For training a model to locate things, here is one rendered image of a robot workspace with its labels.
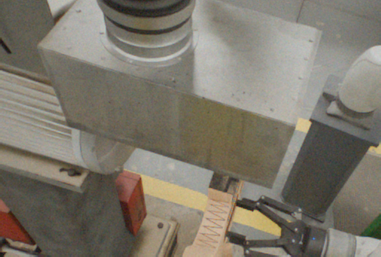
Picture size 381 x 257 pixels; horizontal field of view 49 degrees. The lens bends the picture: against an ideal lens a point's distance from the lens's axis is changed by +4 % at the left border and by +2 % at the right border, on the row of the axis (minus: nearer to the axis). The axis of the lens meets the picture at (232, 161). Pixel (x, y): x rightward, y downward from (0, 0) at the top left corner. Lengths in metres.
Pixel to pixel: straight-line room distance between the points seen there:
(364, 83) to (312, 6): 1.95
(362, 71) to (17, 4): 1.13
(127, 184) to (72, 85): 0.94
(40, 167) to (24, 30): 0.35
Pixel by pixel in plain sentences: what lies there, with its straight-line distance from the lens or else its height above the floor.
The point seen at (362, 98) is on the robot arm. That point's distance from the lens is 1.54.
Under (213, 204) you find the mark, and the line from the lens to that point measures 0.74.
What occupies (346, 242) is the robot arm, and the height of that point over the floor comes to 1.10.
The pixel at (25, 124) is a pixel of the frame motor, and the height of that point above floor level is 1.29.
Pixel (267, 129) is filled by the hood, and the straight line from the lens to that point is 0.46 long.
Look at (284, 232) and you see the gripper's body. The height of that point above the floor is 1.06.
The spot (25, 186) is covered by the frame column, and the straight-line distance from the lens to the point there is 1.06.
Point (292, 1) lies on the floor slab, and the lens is 3.38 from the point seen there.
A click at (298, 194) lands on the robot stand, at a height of 0.14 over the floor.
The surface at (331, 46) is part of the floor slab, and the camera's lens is 3.08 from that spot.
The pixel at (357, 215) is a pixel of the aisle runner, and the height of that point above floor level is 0.00.
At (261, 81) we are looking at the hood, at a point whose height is 1.53.
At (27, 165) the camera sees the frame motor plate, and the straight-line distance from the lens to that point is 0.93.
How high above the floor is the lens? 1.86
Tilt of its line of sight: 56 degrees down
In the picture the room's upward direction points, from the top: 11 degrees clockwise
